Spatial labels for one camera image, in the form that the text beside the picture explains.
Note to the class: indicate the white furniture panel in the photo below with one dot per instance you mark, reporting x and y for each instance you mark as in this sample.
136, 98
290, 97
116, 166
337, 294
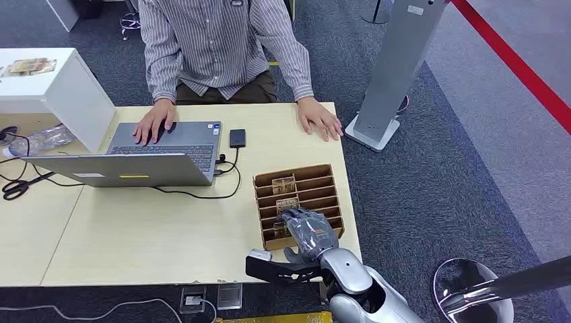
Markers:
62, 12

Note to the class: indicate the black round stand base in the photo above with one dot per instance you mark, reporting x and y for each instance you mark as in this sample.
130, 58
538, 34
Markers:
377, 15

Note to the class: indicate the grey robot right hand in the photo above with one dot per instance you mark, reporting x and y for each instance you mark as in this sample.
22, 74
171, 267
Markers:
310, 234

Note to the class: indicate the floor socket lid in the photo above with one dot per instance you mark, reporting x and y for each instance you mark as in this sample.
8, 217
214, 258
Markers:
229, 296

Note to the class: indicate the person's right hand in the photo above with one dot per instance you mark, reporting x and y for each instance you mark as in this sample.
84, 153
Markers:
151, 122

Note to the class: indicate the person's left forearm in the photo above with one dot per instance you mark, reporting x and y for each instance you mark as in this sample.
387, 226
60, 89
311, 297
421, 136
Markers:
287, 58

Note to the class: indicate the grey laptop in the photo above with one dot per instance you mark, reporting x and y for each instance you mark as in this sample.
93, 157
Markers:
134, 167

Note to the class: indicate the yellow floor plate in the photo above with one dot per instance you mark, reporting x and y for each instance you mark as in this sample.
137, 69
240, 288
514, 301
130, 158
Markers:
285, 318

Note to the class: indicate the chrome chair base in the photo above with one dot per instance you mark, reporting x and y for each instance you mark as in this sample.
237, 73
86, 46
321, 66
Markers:
130, 20

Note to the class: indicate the silver standing pillar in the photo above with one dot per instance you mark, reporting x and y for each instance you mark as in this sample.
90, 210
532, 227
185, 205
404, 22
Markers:
394, 67

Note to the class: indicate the printed card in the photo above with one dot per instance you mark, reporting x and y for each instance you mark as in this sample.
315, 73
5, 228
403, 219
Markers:
283, 185
286, 204

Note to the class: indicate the black round device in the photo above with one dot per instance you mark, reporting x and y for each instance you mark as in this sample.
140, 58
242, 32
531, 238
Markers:
6, 134

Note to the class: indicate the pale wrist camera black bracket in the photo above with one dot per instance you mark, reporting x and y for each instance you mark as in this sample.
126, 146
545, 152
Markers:
267, 269

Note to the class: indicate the person's left hand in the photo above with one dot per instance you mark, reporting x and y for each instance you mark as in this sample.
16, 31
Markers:
319, 118

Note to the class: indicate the black external drive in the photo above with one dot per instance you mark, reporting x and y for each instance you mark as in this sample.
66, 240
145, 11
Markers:
237, 138

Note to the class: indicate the black scissors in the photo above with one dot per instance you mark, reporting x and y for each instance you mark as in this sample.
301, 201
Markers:
20, 187

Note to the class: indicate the floor power socket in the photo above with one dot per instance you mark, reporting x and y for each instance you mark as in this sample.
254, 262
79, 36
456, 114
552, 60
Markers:
192, 300

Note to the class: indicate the red barrier belt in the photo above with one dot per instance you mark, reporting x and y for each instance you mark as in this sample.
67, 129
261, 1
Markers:
513, 62

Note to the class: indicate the chrome stanchion post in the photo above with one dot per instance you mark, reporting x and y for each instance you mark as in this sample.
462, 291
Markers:
473, 292

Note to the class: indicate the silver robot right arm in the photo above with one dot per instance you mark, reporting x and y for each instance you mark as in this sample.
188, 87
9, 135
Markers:
352, 276

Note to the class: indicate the person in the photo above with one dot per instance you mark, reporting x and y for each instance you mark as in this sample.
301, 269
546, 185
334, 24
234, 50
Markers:
214, 49

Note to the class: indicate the white box cabinet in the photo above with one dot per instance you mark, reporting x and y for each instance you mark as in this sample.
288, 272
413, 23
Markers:
58, 91

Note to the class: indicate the clear plastic bottle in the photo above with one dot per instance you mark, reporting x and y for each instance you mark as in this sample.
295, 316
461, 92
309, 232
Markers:
42, 140

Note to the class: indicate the person's right forearm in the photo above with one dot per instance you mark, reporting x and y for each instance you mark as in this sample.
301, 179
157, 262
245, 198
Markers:
163, 67

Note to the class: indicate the brown slotted cardboard card holder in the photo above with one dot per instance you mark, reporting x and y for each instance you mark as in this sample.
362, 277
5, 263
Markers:
319, 189

